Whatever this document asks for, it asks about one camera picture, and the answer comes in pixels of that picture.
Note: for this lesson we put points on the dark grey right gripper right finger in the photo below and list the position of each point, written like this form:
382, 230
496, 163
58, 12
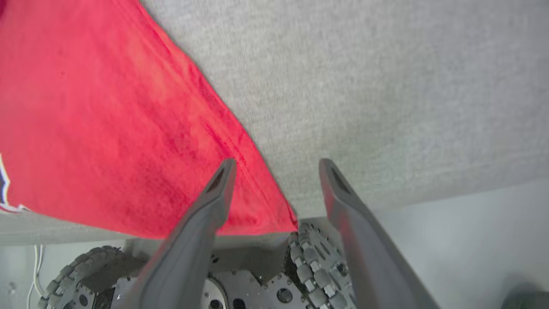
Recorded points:
369, 257

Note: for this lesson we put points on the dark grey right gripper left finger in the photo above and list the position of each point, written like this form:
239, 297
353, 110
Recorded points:
188, 257

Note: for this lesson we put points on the red white basketball jersey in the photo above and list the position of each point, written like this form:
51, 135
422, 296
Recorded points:
107, 116

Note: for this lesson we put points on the grey robot base chassis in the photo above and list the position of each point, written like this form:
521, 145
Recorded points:
257, 266

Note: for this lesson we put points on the grey roller omni wheel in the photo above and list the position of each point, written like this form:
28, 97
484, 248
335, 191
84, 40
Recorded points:
73, 270
315, 266

